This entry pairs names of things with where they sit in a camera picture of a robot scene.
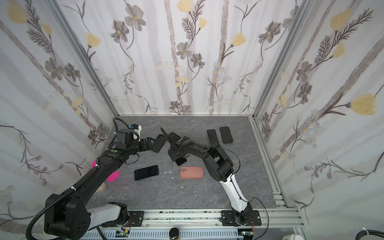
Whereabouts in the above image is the pink phone case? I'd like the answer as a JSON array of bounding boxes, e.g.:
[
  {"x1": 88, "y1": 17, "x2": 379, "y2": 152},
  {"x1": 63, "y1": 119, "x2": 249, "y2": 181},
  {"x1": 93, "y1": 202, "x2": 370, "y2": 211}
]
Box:
[{"x1": 180, "y1": 167, "x2": 204, "y2": 179}]

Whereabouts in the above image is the black phone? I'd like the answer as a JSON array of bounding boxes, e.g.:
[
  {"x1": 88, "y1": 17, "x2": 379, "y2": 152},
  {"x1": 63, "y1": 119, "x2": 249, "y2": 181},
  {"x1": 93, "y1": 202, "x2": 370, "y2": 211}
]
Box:
[
  {"x1": 175, "y1": 157, "x2": 187, "y2": 166},
  {"x1": 206, "y1": 129, "x2": 220, "y2": 146}
]

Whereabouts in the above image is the black phone case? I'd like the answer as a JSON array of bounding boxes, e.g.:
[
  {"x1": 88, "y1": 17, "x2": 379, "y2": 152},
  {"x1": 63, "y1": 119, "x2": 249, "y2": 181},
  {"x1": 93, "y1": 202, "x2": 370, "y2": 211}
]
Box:
[
  {"x1": 152, "y1": 134, "x2": 167, "y2": 153},
  {"x1": 220, "y1": 126, "x2": 234, "y2": 144}
]

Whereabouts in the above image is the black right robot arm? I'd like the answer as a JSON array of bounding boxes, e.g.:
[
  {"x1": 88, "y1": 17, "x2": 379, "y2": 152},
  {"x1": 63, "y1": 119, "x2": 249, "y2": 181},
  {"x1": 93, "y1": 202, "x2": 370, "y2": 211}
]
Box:
[{"x1": 160, "y1": 128, "x2": 253, "y2": 225}]

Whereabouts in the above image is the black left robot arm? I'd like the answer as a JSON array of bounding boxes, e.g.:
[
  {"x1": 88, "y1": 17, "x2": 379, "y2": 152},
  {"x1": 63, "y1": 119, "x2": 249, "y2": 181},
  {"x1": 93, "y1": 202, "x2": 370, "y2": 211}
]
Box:
[{"x1": 44, "y1": 129, "x2": 155, "y2": 240}]

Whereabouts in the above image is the blue-edged phone left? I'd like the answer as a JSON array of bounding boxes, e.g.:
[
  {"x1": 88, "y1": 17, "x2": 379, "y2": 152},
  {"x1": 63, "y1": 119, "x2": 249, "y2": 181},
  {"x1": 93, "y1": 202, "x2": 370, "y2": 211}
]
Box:
[{"x1": 134, "y1": 165, "x2": 159, "y2": 181}]

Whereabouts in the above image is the magenta plastic goblet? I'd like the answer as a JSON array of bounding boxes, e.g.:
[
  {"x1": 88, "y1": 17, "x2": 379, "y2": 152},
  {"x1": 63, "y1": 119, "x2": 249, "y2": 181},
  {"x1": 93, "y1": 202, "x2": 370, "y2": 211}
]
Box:
[{"x1": 92, "y1": 160, "x2": 120, "y2": 182}]

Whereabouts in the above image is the black round knob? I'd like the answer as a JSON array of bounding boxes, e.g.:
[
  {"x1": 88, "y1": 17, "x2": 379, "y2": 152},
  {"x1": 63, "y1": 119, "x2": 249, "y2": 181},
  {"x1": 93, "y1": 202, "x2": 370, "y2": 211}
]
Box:
[{"x1": 169, "y1": 228, "x2": 180, "y2": 240}]

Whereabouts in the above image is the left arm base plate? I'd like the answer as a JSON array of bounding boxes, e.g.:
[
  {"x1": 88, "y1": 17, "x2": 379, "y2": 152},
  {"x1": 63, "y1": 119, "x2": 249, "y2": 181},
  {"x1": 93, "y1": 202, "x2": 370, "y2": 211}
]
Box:
[{"x1": 101, "y1": 210, "x2": 144, "y2": 228}]

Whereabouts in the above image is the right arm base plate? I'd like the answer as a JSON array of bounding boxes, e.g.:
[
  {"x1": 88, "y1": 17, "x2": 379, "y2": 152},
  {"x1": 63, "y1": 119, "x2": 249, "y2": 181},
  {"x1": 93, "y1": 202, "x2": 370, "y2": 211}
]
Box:
[{"x1": 219, "y1": 210, "x2": 262, "y2": 227}]

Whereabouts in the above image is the aluminium mounting rail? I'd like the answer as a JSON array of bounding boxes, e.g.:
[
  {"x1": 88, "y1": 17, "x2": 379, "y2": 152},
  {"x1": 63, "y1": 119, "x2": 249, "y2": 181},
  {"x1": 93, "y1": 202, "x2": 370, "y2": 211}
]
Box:
[{"x1": 58, "y1": 208, "x2": 305, "y2": 232}]

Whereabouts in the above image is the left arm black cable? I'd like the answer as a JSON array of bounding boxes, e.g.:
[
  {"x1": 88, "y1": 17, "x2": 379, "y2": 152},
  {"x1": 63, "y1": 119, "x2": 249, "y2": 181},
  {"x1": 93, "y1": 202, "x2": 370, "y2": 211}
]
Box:
[{"x1": 25, "y1": 164, "x2": 101, "y2": 240}]

